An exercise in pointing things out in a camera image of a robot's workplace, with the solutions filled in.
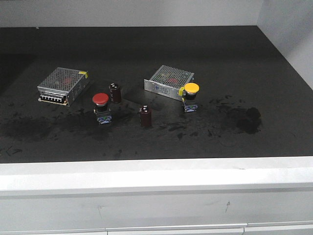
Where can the right metal mesh power supply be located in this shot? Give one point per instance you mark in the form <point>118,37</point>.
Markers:
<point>168,81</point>

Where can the left metal mesh power supply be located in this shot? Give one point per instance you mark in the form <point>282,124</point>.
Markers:
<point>63,86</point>

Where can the front brown capacitor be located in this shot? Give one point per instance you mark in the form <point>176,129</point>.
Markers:
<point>145,114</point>

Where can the rear brown capacitor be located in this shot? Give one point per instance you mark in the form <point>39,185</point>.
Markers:
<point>115,93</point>

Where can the yellow mushroom push button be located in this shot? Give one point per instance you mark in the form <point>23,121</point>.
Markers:
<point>190,91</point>

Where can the brown capacitor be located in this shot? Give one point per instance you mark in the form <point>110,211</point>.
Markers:
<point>115,93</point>
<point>145,114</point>

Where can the metal mesh power supply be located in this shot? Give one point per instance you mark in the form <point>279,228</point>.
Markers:
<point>168,81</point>
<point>63,86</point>

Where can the red mushroom push button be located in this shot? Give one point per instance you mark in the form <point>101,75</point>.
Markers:
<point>101,110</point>

